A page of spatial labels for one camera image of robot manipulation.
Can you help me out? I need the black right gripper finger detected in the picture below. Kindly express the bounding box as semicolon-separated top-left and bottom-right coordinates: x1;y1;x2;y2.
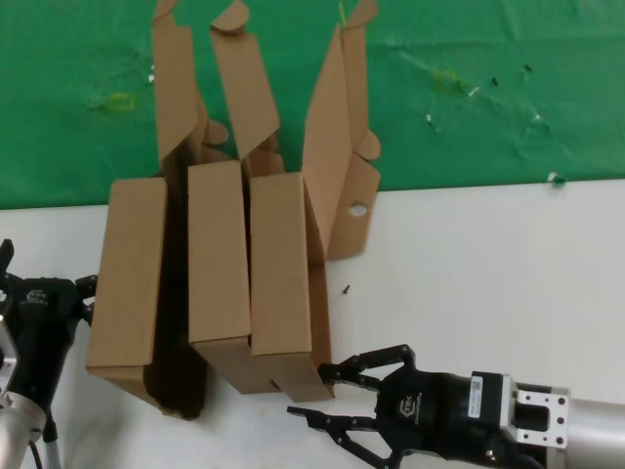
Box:
316;343;419;392
286;404;407;469

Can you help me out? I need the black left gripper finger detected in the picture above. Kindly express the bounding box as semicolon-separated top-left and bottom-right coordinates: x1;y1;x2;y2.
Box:
75;274;99;327
0;238;15;294

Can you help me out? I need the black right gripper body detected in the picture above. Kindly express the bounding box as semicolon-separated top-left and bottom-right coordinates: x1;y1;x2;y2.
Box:
373;365;489;456

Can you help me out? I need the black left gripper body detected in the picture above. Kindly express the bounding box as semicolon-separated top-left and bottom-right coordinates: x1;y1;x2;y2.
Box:
1;277;83;407

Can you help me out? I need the brown cardboard box dark inside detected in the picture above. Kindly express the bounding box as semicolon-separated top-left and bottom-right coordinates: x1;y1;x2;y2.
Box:
85;0;230;422

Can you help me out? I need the green cloth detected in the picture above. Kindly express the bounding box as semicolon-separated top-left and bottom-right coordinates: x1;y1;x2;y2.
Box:
0;0;625;212

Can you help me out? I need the yellow tape square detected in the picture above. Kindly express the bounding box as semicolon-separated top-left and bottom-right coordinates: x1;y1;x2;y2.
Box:
433;69;463;94
107;92;137;113

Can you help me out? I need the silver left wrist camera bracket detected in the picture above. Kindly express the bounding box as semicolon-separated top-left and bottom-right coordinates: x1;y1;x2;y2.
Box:
0;315;22;397

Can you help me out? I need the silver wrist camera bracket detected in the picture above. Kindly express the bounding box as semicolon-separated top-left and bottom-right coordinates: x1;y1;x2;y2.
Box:
0;315;22;397
469;371;571;449

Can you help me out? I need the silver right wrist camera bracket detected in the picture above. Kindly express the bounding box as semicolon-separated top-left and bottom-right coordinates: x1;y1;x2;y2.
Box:
469;371;571;449

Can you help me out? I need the grey left arm cable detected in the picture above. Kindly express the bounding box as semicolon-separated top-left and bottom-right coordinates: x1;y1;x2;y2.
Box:
43;410;63;469

